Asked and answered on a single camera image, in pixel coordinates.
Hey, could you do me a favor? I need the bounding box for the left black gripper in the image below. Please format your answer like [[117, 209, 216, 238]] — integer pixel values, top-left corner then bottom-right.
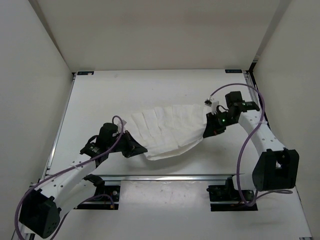
[[107, 130, 147, 158]]

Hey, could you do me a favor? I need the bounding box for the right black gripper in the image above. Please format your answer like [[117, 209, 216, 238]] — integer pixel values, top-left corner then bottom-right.
[[202, 110, 237, 138]]

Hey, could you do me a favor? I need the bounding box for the white pleated skirt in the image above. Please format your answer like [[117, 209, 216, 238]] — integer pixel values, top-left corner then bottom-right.
[[125, 104, 210, 161]]

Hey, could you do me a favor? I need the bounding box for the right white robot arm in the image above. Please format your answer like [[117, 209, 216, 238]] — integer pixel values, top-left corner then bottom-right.
[[203, 91, 300, 200]]

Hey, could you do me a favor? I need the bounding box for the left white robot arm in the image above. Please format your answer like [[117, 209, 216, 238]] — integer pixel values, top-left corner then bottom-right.
[[18, 122, 147, 239]]

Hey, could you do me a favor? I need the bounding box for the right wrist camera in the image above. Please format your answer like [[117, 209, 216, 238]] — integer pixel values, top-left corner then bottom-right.
[[204, 98, 220, 115]]

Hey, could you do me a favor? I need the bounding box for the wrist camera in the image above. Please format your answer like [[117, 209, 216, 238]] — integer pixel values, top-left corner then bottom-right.
[[116, 120, 127, 133], [204, 98, 220, 115]]

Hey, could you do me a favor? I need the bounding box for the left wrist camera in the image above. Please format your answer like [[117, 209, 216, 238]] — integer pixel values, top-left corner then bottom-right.
[[116, 120, 127, 133]]

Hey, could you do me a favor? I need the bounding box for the aluminium frame rail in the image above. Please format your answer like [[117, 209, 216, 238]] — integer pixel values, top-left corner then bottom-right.
[[98, 174, 235, 182]]

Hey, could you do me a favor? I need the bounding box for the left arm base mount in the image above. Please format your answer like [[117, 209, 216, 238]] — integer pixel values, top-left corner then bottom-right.
[[76, 180, 121, 211]]

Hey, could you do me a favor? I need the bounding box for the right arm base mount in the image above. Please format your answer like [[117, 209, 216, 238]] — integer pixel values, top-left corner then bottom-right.
[[206, 178, 258, 212]]

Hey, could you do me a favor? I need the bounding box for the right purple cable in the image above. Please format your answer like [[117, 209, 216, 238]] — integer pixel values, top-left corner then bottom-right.
[[208, 83, 293, 208]]

